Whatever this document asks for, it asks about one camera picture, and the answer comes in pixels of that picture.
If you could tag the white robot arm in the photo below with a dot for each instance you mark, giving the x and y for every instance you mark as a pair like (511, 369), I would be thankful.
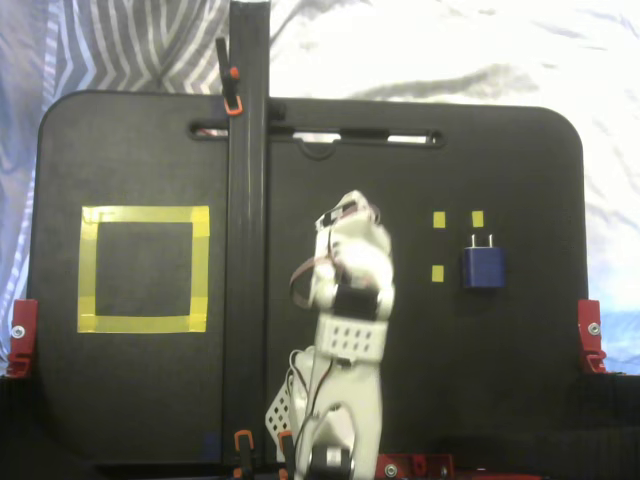
(350, 400)

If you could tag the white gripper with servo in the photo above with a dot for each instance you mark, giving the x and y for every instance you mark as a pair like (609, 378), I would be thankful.
(350, 207)

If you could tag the blue white charger block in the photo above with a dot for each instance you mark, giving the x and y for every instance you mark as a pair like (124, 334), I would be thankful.
(484, 267)

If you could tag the long black table bar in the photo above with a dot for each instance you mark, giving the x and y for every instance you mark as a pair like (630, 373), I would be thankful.
(247, 200)

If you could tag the yellow tape square outline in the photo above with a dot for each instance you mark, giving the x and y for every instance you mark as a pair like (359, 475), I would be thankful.
(150, 214)

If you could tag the small yellow tape marker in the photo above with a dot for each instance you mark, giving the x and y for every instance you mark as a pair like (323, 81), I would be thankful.
(437, 273)
(477, 218)
(439, 220)

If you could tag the small blue tape piece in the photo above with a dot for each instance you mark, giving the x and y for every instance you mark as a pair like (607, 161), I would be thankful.
(212, 445)

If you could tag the orange black spring clamp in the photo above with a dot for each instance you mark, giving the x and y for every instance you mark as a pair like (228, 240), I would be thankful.
(285, 442)
(230, 87)
(243, 442)

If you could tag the red hinged bracket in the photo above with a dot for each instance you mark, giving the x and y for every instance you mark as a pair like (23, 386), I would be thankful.
(22, 320)
(590, 315)

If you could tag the red screw clamp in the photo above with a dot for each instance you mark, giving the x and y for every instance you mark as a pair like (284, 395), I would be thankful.
(412, 465)

